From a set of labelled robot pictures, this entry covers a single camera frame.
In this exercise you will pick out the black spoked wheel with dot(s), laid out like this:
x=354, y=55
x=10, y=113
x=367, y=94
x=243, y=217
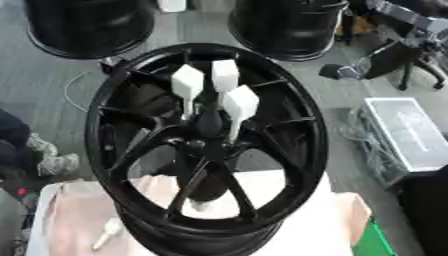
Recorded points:
x=280, y=140

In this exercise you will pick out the green bin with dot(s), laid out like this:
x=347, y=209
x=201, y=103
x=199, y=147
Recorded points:
x=373, y=241

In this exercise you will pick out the grey flat box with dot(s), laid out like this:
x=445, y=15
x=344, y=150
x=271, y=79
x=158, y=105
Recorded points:
x=402, y=133

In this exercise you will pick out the black office chair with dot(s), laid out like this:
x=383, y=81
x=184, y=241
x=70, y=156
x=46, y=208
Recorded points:
x=396, y=60

